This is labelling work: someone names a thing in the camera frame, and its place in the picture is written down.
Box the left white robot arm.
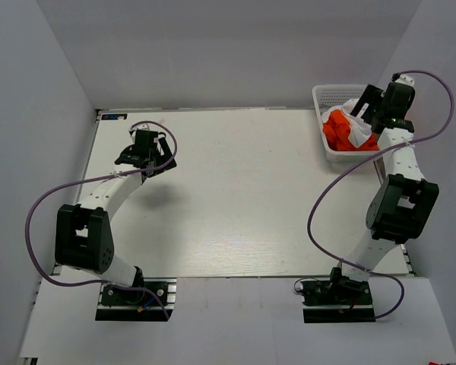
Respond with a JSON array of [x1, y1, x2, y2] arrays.
[[55, 129, 176, 303]]

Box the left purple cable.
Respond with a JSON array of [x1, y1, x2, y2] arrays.
[[24, 120, 180, 320]]

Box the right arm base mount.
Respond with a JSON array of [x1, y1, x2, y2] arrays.
[[294, 278, 375, 324]]

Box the orange t shirt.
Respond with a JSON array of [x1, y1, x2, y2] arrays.
[[323, 109, 378, 151]]

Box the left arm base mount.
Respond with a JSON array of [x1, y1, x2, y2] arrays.
[[95, 278, 177, 322]]

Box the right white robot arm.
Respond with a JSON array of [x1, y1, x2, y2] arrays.
[[328, 75, 439, 303]]

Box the white t shirt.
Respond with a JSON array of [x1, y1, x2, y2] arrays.
[[323, 99, 378, 151]]

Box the white plastic basket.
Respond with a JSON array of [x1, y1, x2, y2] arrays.
[[312, 84, 378, 163]]

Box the blue table label sticker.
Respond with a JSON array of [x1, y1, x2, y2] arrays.
[[101, 113, 128, 120]]

